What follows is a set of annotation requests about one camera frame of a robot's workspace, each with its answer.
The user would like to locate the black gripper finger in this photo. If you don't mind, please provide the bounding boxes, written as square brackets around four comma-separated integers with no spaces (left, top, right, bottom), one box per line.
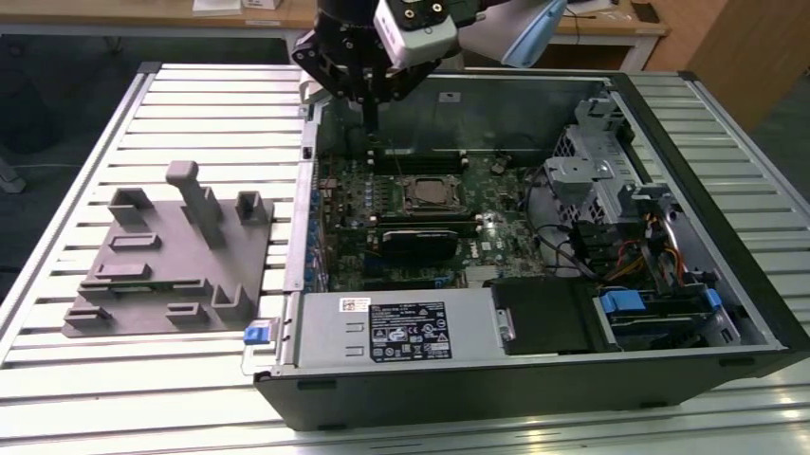
[290,30,374,130]
[371,56,445,130]

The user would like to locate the silver CPU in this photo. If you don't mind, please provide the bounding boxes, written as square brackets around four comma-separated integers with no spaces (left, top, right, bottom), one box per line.
[411,182,453,204]

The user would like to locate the metal socket cover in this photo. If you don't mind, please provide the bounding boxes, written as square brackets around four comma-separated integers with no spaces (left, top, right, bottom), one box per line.
[397,174,471,212]

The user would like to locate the CPU socket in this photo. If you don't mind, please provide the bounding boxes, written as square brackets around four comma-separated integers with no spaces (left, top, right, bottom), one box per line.
[395,173,475,213]

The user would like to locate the wooden desk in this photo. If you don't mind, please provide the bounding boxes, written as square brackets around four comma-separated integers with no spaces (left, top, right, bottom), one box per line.
[0,0,673,72]

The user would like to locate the silver metal drive cage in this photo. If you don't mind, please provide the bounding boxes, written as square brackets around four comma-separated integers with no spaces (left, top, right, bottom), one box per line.
[542,97,638,228]

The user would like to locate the black graphics card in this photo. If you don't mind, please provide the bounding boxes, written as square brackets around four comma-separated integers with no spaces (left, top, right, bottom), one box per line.
[378,229,459,263]

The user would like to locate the green motherboard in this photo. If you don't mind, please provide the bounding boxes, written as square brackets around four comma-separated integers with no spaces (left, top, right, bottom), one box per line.
[313,154,551,293]

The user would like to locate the silver chipset heatsink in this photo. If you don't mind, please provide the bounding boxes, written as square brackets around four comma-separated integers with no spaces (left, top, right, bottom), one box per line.
[465,264,503,289]

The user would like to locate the black expansion slot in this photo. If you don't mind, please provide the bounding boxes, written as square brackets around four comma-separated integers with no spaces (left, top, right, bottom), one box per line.
[363,278,467,292]

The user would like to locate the grey plastic parts rack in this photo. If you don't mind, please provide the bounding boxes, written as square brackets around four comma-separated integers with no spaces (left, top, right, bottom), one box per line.
[62,159,279,339]

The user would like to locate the wooden cabinet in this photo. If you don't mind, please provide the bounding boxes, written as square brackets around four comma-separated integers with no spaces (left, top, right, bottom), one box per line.
[649,0,810,138]

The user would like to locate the grey power supply unit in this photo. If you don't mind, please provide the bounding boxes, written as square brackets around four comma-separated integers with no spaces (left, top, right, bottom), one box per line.
[273,288,511,372]

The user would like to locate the black plastic shroud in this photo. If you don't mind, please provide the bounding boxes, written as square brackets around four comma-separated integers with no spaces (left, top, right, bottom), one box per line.
[482,276,621,357]

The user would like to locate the hard disk in blue carrier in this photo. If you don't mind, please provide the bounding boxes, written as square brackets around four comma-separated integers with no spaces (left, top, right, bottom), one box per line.
[598,289,710,333]

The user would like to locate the blue case release latch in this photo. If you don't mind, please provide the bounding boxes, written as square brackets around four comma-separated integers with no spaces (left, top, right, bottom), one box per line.
[243,319,282,346]

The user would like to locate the black PC case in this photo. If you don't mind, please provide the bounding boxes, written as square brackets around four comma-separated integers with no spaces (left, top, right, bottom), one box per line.
[242,65,810,432]

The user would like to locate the metal disk bay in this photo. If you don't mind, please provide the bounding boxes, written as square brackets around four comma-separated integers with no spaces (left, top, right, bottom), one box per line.
[592,282,748,353]

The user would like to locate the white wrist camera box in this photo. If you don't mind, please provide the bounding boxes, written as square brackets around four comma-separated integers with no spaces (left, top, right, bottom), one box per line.
[373,0,459,67]

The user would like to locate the yellow power wires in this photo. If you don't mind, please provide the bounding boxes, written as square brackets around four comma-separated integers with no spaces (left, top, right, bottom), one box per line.
[606,239,645,283]

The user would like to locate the orange flat data cable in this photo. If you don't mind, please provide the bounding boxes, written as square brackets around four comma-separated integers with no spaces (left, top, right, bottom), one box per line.
[657,236,690,286]

